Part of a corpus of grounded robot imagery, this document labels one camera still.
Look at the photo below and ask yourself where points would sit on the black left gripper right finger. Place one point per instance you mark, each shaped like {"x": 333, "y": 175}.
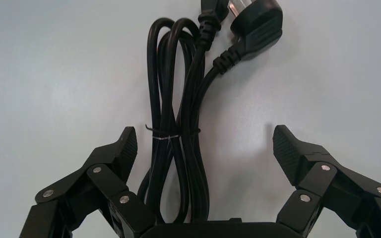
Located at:
{"x": 335, "y": 187}

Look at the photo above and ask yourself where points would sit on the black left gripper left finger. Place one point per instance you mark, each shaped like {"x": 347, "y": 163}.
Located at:
{"x": 78, "y": 190}

